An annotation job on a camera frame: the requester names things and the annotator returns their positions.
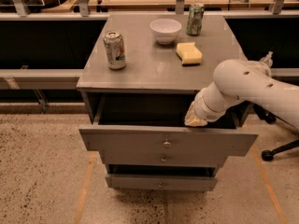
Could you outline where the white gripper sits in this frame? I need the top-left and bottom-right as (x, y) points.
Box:
(184, 89), (227, 127)

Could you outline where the grey top drawer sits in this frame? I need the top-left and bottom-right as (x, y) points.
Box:
(79, 93), (257, 157)

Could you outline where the grey drawer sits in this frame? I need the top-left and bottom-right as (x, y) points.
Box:
(79, 93), (257, 157)
(105, 174), (218, 191)
(100, 150), (226, 167)

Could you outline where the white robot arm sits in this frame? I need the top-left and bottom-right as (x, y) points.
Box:
(184, 59), (299, 128)

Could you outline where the grey middle drawer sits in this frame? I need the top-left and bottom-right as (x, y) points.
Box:
(100, 150), (226, 167)

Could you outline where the grey drawer cabinet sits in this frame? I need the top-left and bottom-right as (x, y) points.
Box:
(77, 14), (251, 178)

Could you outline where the grey bottom drawer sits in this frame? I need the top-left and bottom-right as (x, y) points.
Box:
(105, 174), (218, 191)

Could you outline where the black office chair base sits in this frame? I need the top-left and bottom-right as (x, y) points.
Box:
(252, 103), (299, 162)

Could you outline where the yellow sponge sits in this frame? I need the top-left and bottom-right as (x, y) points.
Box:
(177, 42), (203, 65)

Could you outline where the white bowl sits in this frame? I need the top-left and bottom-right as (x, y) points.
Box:
(149, 19), (181, 45)

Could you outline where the white green soda can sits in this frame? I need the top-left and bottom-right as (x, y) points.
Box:
(104, 31), (126, 70)

